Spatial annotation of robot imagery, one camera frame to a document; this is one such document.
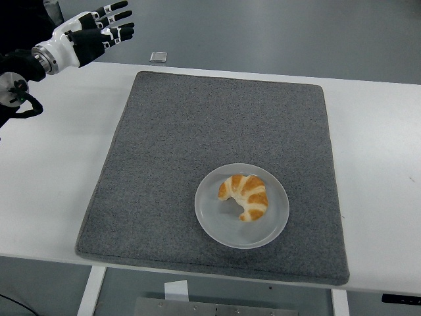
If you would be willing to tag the grey felt mat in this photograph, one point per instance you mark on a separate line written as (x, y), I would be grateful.
(213, 125)

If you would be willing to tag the dark grey bin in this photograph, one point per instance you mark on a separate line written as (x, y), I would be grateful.
(54, 11)

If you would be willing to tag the black table control panel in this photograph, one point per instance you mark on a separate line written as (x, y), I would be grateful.
(401, 298)

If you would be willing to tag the golden croissant bread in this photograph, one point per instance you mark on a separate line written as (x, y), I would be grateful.
(251, 197)

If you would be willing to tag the silver square floor socket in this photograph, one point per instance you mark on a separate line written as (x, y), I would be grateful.
(158, 57)

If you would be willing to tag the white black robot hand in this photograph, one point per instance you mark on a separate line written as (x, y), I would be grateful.
(85, 46)

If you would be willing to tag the white table leg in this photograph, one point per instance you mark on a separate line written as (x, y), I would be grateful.
(92, 289)
(339, 304)

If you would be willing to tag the round grey plate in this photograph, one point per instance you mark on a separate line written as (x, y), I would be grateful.
(217, 224)

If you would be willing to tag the grey metal plate with screws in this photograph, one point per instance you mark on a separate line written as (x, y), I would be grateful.
(197, 307)

